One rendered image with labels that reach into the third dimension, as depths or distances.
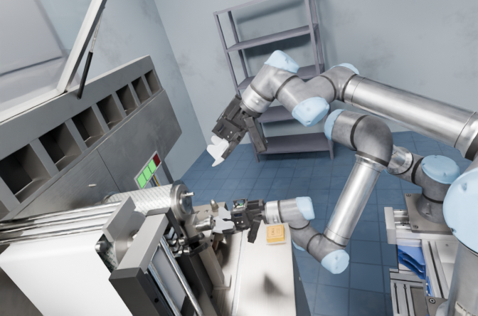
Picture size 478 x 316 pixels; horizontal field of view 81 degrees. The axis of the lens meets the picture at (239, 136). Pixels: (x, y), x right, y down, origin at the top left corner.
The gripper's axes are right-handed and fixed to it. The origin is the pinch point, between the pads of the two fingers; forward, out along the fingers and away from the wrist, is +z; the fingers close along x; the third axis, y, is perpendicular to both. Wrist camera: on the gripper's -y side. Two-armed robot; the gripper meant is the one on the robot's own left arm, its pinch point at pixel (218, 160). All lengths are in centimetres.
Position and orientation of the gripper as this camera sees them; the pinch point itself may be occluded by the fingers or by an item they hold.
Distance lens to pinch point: 84.2
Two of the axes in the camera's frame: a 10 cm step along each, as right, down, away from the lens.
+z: -5.6, 7.1, 4.2
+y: -8.2, -5.4, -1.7
